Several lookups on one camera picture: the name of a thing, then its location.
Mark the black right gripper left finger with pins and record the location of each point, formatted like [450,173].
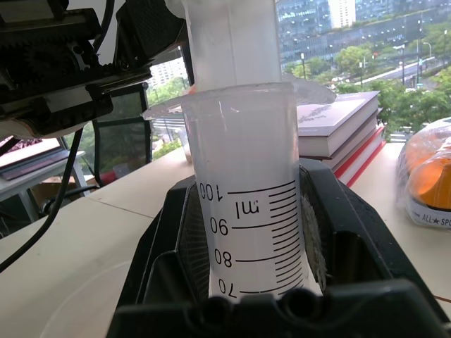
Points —
[169,229]

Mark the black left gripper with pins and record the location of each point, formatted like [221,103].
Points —
[46,63]

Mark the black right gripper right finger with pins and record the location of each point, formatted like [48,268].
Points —
[345,225]

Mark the large clear plastic syringe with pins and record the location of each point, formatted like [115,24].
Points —
[246,148]

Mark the red cover book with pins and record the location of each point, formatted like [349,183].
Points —
[363,158]

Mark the white cover book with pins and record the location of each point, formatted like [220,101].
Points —
[356,148]

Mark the black mesh office chair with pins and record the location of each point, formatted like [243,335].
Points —
[123,141]

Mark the orange item in plastic bag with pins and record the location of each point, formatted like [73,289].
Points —
[430,169]

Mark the grey cover book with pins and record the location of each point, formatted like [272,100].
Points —
[334,119]

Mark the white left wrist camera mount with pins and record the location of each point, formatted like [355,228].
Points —
[35,127]

